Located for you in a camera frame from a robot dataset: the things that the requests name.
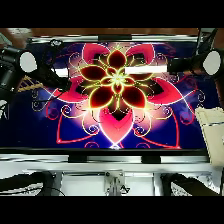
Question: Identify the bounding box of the white T-shirt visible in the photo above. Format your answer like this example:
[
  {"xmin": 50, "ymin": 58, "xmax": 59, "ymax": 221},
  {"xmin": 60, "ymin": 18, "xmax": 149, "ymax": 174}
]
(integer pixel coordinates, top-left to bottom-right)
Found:
[{"xmin": 194, "ymin": 106, "xmax": 224, "ymax": 168}]

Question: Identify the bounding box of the silver frame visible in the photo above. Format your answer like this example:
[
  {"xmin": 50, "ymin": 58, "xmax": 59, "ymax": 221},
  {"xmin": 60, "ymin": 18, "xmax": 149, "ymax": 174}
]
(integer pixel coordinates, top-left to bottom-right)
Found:
[{"xmin": 0, "ymin": 33, "xmax": 224, "ymax": 197}]

